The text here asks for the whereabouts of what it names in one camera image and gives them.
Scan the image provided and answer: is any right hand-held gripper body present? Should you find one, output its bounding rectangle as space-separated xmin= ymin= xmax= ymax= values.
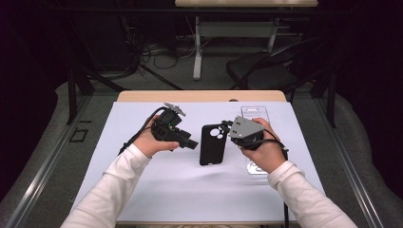
xmin=228 ymin=116 xmax=266 ymax=150

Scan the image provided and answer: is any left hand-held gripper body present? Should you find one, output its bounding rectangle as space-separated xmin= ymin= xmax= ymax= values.
xmin=151 ymin=102 xmax=192 ymax=149

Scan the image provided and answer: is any person's left hand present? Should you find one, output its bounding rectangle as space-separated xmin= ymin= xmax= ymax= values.
xmin=132 ymin=114 xmax=181 ymax=159

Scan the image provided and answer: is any person's right hand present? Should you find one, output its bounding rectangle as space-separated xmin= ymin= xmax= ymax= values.
xmin=240 ymin=117 xmax=288 ymax=175

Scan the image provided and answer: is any black folding chair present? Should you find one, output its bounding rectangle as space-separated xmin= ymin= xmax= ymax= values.
xmin=225 ymin=36 xmax=324 ymax=93

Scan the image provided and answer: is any black metal stand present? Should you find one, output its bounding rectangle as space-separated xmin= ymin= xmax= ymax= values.
xmin=310 ymin=63 xmax=337 ymax=129
xmin=65 ymin=63 xmax=131 ymax=125

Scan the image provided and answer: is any black horizontal crossbar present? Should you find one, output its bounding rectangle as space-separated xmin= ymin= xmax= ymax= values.
xmin=47 ymin=8 xmax=350 ymax=17

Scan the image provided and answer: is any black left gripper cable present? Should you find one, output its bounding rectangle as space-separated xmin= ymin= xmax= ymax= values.
xmin=118 ymin=106 xmax=167 ymax=156

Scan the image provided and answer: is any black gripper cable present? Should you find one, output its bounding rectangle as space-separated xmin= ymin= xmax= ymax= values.
xmin=118 ymin=106 xmax=167 ymax=156
xmin=251 ymin=137 xmax=290 ymax=228

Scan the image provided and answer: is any tangle of floor cables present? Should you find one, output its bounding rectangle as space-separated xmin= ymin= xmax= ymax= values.
xmin=139 ymin=41 xmax=198 ymax=70

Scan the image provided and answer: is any white frame desk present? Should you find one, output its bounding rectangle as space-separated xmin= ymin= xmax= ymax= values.
xmin=174 ymin=0 xmax=319 ymax=81

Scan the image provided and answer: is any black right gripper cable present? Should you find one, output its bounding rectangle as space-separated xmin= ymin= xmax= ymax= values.
xmin=251 ymin=137 xmax=290 ymax=228

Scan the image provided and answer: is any grey metal floor rail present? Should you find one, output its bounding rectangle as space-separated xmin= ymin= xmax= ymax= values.
xmin=312 ymin=94 xmax=384 ymax=228
xmin=4 ymin=94 xmax=93 ymax=228

